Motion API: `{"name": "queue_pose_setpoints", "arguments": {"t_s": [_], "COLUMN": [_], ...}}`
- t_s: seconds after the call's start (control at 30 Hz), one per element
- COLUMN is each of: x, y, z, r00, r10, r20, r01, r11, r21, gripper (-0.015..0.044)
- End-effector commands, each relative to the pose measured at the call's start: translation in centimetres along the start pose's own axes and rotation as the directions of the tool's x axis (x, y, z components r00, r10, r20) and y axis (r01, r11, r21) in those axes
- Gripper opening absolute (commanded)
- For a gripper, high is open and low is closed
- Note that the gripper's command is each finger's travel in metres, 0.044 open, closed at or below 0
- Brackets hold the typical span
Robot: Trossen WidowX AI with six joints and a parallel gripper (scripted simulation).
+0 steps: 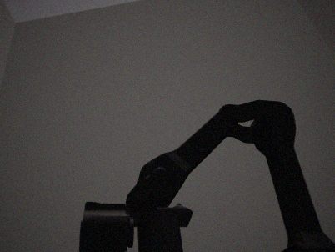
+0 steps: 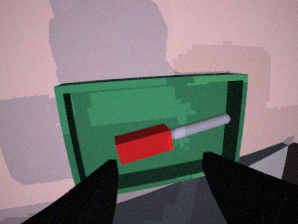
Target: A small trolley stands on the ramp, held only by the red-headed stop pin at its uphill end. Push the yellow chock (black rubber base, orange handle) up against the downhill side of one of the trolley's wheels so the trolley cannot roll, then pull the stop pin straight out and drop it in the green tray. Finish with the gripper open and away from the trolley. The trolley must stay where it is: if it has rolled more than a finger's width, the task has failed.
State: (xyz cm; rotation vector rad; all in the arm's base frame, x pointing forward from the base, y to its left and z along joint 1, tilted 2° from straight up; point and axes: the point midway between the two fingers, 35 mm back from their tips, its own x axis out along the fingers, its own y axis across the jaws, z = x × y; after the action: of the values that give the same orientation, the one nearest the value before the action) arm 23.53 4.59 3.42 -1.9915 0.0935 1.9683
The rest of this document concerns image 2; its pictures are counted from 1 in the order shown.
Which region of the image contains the green tray rim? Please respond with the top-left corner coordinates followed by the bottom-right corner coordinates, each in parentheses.
top-left (55, 72), bottom-right (249, 194)

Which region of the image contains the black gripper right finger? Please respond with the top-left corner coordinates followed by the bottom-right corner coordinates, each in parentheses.
top-left (202, 152), bottom-right (298, 224)

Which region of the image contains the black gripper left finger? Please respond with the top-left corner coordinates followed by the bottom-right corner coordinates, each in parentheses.
top-left (23, 159), bottom-right (118, 224)

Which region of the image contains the green tray floor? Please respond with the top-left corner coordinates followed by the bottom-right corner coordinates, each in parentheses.
top-left (71, 81), bottom-right (227, 177)

